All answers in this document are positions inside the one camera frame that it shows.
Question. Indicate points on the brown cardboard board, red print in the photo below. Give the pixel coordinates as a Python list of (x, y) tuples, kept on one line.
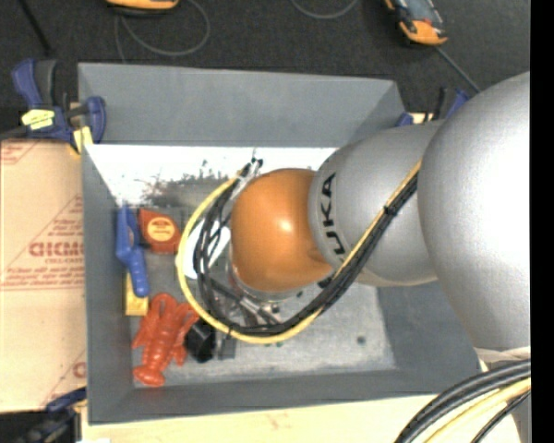
[(37, 321)]

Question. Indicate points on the red toy lobster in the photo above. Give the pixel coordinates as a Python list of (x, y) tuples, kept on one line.
[(162, 335)]

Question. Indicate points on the blue and yellow clamp tool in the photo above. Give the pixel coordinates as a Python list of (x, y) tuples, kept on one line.
[(136, 261)]

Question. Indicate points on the red tape measure, yellow label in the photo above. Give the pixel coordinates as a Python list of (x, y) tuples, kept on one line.
[(159, 231)]

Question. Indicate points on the black angular block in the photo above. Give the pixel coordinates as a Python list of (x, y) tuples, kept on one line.
[(201, 342)]

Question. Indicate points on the grey metal bin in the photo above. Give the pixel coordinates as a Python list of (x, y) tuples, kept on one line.
[(240, 109)]

